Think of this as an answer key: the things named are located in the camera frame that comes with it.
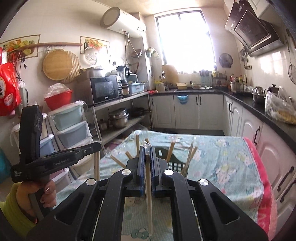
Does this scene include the chopsticks pair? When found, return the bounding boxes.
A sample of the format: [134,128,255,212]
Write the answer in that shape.
[144,139,153,237]

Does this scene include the red plastic basin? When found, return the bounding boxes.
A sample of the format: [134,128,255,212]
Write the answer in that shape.
[44,90,73,110]

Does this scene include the clear plastic food bag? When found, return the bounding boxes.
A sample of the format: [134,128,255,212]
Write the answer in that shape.
[265,87,296,125]

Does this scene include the white base cabinets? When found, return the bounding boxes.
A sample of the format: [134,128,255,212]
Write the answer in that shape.
[149,92,295,232]

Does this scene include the pink towel blanket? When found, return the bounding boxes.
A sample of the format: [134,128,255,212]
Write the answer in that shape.
[244,137,278,240]

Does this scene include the stacked steel pots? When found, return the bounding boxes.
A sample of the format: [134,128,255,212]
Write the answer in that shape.
[108,108,129,128]

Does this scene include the steel stock pot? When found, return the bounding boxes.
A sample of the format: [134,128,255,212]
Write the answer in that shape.
[230,81,245,92]

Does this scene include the light blue storage box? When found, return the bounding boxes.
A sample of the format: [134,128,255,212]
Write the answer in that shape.
[128,82,144,95]

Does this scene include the black range hood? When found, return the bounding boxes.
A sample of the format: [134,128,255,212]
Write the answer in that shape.
[225,1,283,57]

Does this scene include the left hand painted nails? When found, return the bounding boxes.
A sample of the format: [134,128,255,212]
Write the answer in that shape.
[16,179,57,218]

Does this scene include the black microwave oven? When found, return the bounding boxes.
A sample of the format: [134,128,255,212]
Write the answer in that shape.
[76,75,123,106]

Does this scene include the black blender jug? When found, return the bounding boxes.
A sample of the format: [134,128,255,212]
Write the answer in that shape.
[116,66,130,80]

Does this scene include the blue hanging bin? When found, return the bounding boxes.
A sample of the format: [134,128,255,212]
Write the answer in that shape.
[177,95,189,104]

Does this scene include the yellow green sleeve forearm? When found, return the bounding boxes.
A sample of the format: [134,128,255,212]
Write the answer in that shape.
[1,183,38,238]

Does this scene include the wooden rolling pin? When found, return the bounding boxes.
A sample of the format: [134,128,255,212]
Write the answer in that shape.
[8,42,83,53]

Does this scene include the round bamboo cutting board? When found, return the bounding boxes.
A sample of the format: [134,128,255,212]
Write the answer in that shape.
[42,50,81,83]

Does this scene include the cartoon print table cloth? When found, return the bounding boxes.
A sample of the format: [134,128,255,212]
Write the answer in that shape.
[55,129,265,241]

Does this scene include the plastic drawer storage unit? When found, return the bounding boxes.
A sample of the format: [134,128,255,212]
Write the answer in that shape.
[10,100,95,193]

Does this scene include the white cylindrical water heater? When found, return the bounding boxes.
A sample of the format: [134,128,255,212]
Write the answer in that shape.
[100,7,147,38]

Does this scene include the wire skimmer strainer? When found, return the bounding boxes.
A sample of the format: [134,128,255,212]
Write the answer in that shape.
[285,38,296,85]

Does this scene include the red plastic bag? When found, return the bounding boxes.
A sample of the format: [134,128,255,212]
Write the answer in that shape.
[0,48,21,116]

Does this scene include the dark green utensil basket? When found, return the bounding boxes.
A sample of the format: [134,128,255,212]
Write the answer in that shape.
[155,147,185,173]

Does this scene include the metal shelf rack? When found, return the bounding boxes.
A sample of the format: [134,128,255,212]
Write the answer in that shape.
[88,92,152,147]

